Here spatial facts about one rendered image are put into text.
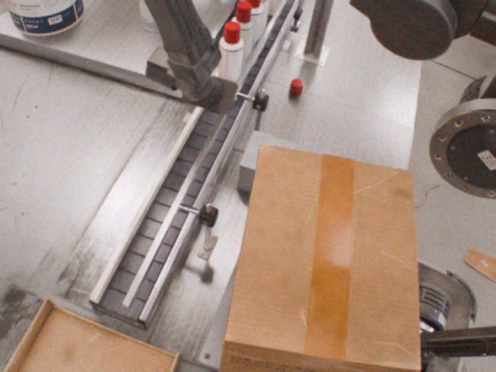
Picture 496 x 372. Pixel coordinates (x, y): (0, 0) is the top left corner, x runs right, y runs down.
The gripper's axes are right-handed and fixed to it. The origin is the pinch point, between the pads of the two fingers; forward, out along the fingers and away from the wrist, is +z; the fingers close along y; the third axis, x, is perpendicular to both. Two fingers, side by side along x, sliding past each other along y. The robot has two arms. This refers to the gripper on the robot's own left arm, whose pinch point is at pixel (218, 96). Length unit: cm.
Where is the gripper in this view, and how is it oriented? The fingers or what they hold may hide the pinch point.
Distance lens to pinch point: 98.5
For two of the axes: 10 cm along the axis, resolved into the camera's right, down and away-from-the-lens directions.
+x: -3.1, 9.4, 1.1
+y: -9.4, -3.2, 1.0
